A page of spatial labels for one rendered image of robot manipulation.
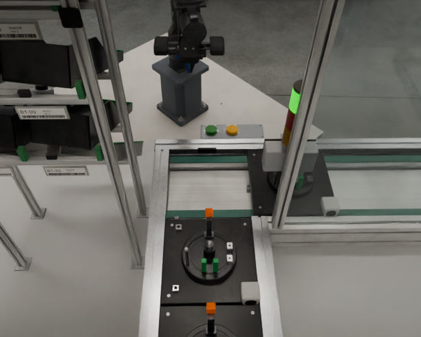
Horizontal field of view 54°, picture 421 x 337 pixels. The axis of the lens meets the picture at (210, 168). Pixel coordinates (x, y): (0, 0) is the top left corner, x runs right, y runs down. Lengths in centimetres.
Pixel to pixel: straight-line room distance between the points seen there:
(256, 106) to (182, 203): 57
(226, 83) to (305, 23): 225
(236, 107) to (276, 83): 155
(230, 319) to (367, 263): 46
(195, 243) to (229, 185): 28
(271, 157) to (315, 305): 44
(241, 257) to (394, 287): 44
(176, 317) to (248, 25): 307
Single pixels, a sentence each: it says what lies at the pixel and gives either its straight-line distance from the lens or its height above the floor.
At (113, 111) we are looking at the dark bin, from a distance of 99.
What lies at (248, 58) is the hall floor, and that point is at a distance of 338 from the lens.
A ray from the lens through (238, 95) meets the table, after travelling 168.
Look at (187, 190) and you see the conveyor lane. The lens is 127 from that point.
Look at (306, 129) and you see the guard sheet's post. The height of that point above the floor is 134.
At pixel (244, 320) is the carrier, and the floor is 97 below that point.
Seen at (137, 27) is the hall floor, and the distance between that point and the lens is 378.
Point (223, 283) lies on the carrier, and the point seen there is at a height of 97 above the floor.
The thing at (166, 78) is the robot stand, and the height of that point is 105.
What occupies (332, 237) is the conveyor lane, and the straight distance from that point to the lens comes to 124.
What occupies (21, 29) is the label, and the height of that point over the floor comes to 160.
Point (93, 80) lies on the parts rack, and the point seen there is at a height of 151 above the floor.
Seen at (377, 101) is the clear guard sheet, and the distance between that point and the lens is 88.
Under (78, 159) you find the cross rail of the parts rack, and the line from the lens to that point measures 86.
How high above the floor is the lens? 193
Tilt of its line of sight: 50 degrees down
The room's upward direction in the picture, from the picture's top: 1 degrees clockwise
